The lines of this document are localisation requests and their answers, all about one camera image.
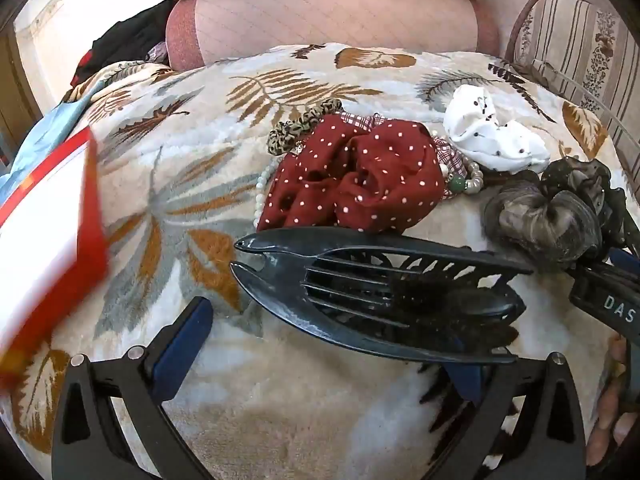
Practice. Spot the white dotted scrunchie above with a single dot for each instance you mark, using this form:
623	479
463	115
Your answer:
492	135

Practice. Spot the person's right hand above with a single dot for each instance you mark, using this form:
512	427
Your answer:
607	410

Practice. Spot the red and white box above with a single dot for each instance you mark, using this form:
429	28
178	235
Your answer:
40	240

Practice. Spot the pink bolster cushion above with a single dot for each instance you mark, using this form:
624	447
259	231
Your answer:
330	20

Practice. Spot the dark grey satin scrunchie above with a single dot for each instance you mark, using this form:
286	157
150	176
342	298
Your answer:
545	220

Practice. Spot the pink plaid scrunchie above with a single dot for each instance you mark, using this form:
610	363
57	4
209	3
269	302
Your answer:
452	155

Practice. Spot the black hair claw clip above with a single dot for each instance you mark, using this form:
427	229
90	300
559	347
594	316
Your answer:
380	295

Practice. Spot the black clothing pile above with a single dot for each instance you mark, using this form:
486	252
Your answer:
130	40

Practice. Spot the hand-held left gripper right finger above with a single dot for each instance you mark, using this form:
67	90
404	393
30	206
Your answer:
467	382

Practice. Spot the light blue cloth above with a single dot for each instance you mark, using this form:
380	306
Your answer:
35	155

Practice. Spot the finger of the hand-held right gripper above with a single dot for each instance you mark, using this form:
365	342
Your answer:
625	260

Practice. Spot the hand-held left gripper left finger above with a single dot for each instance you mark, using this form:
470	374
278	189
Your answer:
177	360

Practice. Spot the leopard print scrunchie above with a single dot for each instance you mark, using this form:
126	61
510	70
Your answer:
300	125

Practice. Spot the leaf print blanket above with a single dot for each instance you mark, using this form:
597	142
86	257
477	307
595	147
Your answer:
300	410

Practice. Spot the red polka dot scrunchie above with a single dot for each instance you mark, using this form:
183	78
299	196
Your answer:
360	175

